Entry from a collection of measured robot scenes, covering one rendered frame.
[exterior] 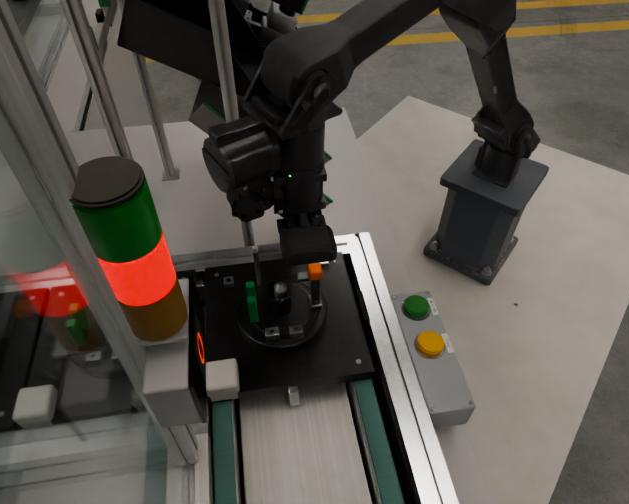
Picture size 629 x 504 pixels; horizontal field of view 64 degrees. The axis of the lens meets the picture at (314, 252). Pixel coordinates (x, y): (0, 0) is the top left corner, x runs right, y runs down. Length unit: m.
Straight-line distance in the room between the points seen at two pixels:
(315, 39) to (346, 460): 0.54
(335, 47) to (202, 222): 0.69
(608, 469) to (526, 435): 1.07
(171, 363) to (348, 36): 0.34
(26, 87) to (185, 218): 0.85
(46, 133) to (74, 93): 1.34
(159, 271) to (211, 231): 0.71
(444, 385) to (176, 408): 0.42
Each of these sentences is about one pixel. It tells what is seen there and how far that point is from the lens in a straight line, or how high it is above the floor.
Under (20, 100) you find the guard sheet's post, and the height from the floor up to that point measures 1.48.
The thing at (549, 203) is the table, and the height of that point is 0.86.
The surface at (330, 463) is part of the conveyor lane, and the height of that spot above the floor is 0.92.
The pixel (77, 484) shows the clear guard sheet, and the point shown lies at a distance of 0.36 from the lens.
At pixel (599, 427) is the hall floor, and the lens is 2.00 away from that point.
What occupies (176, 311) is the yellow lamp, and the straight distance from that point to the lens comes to 0.43.
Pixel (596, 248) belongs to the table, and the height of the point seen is 0.86.
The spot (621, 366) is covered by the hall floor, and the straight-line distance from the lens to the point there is 2.17.
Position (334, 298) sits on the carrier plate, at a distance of 0.82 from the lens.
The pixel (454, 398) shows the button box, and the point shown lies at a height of 0.96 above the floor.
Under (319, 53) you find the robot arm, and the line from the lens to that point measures 0.50.
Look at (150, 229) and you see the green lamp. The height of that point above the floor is 1.38.
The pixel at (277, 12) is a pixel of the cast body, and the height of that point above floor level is 1.27.
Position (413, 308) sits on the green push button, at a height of 0.97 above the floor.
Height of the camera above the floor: 1.62
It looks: 48 degrees down
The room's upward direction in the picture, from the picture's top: straight up
